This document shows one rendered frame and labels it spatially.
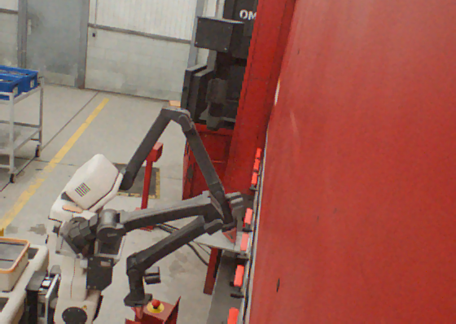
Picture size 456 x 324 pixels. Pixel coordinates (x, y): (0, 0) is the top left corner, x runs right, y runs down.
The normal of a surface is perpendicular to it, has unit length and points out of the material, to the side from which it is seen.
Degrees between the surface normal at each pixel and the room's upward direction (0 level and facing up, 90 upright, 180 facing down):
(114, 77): 90
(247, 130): 90
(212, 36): 90
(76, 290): 90
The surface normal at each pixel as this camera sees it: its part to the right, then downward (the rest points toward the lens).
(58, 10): 0.08, 0.36
